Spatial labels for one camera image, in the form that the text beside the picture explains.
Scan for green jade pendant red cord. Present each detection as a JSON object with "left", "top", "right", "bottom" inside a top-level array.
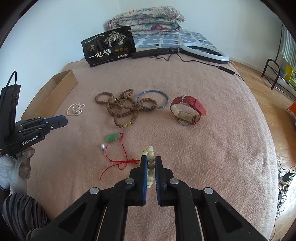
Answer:
[{"left": 99, "top": 132, "right": 142, "bottom": 181}]

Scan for cream bead bracelet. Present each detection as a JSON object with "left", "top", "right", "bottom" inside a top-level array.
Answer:
[{"left": 140, "top": 145, "right": 156, "bottom": 189}]

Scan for single pearl earring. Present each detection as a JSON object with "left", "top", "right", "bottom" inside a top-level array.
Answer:
[{"left": 100, "top": 144, "right": 106, "bottom": 153}]

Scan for white pearl necklace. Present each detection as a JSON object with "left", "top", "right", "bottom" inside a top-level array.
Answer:
[{"left": 66, "top": 102, "right": 85, "bottom": 117}]

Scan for red strap wristwatch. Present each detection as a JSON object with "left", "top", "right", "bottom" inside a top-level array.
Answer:
[{"left": 170, "top": 95, "right": 206, "bottom": 126}]

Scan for brown wooden bead mala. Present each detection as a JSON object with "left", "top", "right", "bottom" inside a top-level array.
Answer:
[{"left": 95, "top": 89, "right": 158, "bottom": 128}]

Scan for left forearm dark sleeve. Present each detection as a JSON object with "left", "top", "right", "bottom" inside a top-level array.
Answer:
[{"left": 1, "top": 193, "right": 51, "bottom": 240}]

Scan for left hand white glove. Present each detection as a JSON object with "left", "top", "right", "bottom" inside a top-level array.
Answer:
[{"left": 1, "top": 147, "right": 35, "bottom": 194}]

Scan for shallow cardboard box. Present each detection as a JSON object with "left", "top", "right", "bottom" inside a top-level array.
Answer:
[{"left": 21, "top": 70, "right": 78, "bottom": 121}]

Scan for dark thin bangle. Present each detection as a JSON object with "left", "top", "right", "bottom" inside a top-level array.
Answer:
[{"left": 136, "top": 90, "right": 169, "bottom": 110}]

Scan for pink blanket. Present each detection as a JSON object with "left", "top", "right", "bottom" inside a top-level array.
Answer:
[{"left": 28, "top": 56, "right": 278, "bottom": 238}]

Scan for black snack bag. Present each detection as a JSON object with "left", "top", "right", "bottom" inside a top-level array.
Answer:
[{"left": 81, "top": 26, "right": 136, "bottom": 67}]

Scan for orange cloth covered box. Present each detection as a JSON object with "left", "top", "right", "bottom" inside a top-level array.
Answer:
[{"left": 287, "top": 101, "right": 296, "bottom": 121}]

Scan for black clothes rack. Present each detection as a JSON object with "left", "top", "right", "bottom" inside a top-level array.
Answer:
[{"left": 261, "top": 23, "right": 295, "bottom": 100}]

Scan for yellow crate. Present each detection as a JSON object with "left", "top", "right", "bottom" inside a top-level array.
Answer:
[{"left": 285, "top": 64, "right": 296, "bottom": 89}]

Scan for folded floral quilt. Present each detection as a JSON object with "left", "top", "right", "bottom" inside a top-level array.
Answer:
[{"left": 107, "top": 6, "right": 185, "bottom": 35}]

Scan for striped hanging towel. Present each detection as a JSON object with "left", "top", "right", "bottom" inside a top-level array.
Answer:
[{"left": 281, "top": 25, "right": 296, "bottom": 69}]

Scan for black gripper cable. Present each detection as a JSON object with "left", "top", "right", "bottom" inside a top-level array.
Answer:
[{"left": 4, "top": 70, "right": 18, "bottom": 88}]

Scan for floor cables and chargers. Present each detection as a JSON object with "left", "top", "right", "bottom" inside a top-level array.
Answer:
[{"left": 276, "top": 157, "right": 296, "bottom": 220}]

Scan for black ring light cable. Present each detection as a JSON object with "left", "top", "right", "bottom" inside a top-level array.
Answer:
[{"left": 147, "top": 49, "right": 244, "bottom": 82}]

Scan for black ring light tripod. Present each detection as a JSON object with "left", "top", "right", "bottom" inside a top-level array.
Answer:
[{"left": 131, "top": 47, "right": 180, "bottom": 59}]

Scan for white ring light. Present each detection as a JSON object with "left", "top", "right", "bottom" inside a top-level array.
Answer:
[{"left": 180, "top": 43, "right": 230, "bottom": 64}]

